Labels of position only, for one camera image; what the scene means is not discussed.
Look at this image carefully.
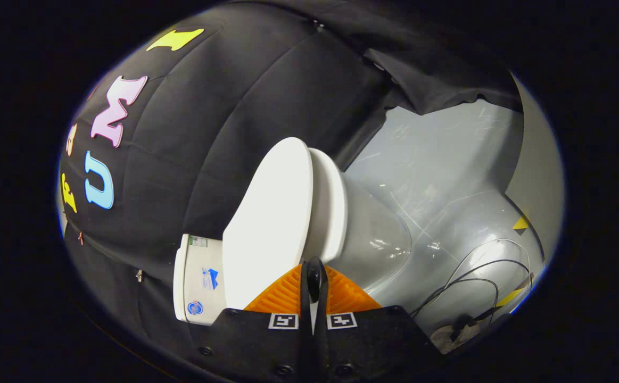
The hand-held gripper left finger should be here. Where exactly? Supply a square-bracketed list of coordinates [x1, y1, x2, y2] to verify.
[195, 258, 316, 383]

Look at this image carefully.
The white toilet bowl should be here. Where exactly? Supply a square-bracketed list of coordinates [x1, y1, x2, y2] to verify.
[335, 174, 412, 299]

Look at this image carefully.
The white toilet seat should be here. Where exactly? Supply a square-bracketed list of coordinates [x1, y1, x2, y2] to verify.
[303, 148, 349, 265]

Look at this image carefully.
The grey lumpy object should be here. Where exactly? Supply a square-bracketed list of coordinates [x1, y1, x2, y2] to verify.
[430, 318, 481, 355]

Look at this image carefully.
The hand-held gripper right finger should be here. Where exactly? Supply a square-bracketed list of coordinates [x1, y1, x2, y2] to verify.
[313, 258, 444, 383]

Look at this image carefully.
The white toilet lid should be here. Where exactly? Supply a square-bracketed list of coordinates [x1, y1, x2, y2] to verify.
[222, 137, 325, 320]

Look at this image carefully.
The thin black floor cable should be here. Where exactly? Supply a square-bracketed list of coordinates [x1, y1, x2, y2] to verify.
[409, 238, 534, 326]

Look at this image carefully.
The black backdrop cloth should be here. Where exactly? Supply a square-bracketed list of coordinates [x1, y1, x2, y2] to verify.
[56, 0, 523, 346]

